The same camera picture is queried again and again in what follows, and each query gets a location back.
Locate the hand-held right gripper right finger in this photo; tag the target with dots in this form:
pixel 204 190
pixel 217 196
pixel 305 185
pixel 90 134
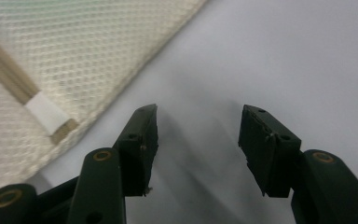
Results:
pixel 268 149

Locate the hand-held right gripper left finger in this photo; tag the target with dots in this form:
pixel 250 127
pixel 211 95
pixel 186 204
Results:
pixel 136 149

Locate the cream mesh laundry bag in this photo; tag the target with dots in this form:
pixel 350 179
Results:
pixel 74 49

